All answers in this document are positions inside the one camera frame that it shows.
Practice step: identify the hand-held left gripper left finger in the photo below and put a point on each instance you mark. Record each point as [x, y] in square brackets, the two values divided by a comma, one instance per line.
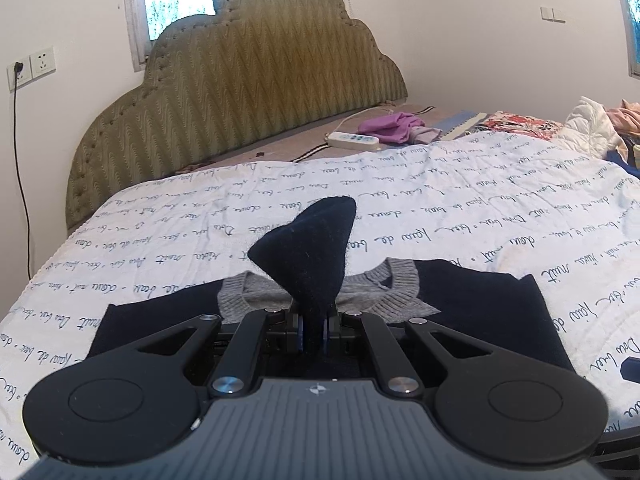
[299, 336]

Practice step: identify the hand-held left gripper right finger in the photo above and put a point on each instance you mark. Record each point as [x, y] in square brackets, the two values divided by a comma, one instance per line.
[326, 336]

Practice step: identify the purple cloth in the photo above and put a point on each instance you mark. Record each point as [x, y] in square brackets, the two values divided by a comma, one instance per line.
[390, 127]

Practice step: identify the white power strip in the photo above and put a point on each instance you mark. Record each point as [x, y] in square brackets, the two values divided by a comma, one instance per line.
[350, 140]

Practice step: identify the side wall window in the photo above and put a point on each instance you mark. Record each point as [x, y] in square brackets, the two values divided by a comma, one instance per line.
[631, 15]

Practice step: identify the floral printed cloth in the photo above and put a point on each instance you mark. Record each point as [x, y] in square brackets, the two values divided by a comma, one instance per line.
[525, 126]

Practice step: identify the pink cloth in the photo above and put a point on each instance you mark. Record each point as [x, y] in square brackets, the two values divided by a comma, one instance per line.
[627, 117]

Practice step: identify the olive padded headboard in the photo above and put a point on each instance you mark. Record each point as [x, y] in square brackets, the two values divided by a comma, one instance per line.
[240, 85]

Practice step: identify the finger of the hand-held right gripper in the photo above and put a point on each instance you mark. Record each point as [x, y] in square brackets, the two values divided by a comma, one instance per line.
[631, 371]

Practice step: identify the white wall socket with plug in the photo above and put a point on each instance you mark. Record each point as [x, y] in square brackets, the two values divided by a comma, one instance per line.
[20, 72]

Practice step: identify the navy and grey knit sweater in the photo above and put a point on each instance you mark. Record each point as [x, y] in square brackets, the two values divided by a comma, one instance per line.
[310, 260]

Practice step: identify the brown bed sheet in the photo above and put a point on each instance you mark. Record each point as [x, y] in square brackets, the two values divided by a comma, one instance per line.
[280, 147]

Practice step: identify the white script-printed blanket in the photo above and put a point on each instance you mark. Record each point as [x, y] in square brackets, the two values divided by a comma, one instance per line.
[150, 240]

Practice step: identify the blue striped cloth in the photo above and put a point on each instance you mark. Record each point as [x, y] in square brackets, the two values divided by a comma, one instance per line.
[460, 122]

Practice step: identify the white wall light switch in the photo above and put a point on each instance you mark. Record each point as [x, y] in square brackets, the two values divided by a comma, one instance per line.
[552, 13]

